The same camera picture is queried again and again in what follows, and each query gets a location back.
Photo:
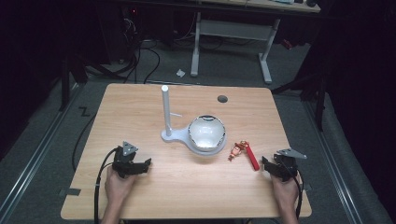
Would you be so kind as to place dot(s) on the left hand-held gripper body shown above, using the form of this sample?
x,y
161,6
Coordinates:
x,y
124,161

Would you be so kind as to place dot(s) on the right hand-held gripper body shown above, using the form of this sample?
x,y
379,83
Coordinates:
x,y
286,166

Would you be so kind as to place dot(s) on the person's right hand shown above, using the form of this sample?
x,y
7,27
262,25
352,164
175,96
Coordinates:
x,y
288,194

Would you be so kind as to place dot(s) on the person's left hand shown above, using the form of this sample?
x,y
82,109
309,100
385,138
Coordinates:
x,y
118,188

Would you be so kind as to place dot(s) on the white stand with pole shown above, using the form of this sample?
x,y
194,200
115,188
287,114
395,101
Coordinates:
x,y
166,112

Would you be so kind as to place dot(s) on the grey tape patch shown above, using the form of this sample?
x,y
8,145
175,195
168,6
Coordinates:
x,y
72,192

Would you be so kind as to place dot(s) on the white bowl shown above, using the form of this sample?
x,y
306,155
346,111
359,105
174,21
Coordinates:
x,y
206,132

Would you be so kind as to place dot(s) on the black metal stand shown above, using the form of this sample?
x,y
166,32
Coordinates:
x,y
64,84
320,102

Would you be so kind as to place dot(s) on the white paper scrap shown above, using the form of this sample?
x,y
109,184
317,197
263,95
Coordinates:
x,y
180,73

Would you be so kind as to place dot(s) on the white-legged wooden desk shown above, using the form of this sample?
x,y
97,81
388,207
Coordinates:
x,y
233,29

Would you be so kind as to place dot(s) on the metal floor rail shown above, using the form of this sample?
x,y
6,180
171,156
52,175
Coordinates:
x,y
34,155
330,161

